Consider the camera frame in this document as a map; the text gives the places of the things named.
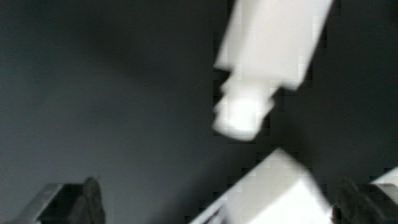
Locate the white leg tagged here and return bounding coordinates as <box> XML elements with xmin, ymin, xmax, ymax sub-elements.
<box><xmin>189</xmin><ymin>149</ymin><xmax>333</xmax><ymax>224</ymax></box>
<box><xmin>214</xmin><ymin>0</ymin><xmax>333</xmax><ymax>141</ymax></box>

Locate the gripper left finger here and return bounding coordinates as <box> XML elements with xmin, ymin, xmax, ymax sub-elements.
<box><xmin>38</xmin><ymin>177</ymin><xmax>105</xmax><ymax>224</ymax></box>

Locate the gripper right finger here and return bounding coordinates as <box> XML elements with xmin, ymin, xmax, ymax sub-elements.
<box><xmin>333</xmin><ymin>180</ymin><xmax>398</xmax><ymax>224</ymax></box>

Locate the white right border block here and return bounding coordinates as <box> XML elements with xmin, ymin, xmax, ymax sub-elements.
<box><xmin>374</xmin><ymin>167</ymin><xmax>398</xmax><ymax>186</ymax></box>

